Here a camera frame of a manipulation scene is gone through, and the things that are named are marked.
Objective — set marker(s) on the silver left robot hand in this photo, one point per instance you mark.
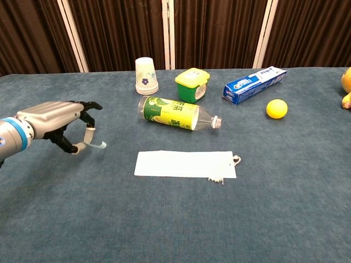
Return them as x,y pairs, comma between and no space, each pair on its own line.
52,116

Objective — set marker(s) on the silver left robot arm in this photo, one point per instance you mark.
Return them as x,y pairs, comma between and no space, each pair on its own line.
12,137

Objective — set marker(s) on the dark brown curtain panel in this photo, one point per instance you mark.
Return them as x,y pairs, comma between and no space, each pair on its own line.
120,30
30,35
216,33
312,33

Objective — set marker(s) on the white paper cup stack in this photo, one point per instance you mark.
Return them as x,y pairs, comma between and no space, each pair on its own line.
146,76

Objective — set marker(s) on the clear bottle with green label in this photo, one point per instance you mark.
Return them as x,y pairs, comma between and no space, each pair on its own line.
170,112

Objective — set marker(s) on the light blue towel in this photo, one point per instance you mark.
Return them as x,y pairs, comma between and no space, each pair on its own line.
183,164

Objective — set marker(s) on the green tub with yellow lid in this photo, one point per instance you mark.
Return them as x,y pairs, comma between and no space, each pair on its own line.
190,85

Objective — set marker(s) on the blue white toothpaste box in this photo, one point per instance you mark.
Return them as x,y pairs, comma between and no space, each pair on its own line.
252,85

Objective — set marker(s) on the yellow ball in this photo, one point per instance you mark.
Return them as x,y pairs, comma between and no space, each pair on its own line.
277,109

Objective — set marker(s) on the yellow banana toy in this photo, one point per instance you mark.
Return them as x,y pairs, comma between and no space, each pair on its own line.
347,100

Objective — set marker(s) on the yellow round toy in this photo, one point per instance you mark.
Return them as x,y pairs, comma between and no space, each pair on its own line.
346,80

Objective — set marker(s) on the white screen frame post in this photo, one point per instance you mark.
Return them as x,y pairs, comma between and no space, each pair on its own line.
265,33
168,33
72,35

